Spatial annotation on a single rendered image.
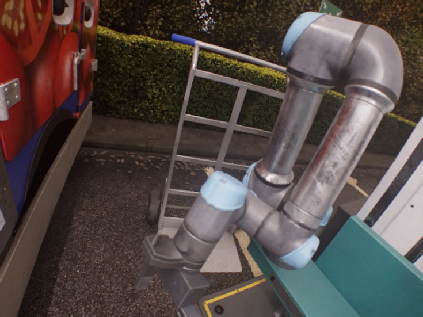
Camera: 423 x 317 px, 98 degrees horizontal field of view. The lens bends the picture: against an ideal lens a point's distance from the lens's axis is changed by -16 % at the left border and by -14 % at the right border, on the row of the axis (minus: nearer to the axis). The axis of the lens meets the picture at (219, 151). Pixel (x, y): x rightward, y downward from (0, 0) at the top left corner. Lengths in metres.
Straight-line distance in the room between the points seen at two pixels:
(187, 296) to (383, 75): 0.50
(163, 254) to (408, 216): 0.62
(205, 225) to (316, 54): 0.38
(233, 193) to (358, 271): 0.49
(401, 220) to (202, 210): 0.55
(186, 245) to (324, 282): 0.50
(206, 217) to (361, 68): 0.37
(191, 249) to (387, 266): 0.50
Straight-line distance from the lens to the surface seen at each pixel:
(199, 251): 0.39
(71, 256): 1.52
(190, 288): 0.40
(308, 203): 0.41
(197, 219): 0.37
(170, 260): 0.37
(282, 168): 0.58
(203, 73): 1.09
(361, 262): 0.72
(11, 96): 0.78
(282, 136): 0.54
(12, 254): 0.95
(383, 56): 0.45
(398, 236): 0.75
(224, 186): 0.35
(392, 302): 0.73
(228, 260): 1.58
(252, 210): 0.44
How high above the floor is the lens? 1.23
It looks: 26 degrees down
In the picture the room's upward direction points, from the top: 18 degrees clockwise
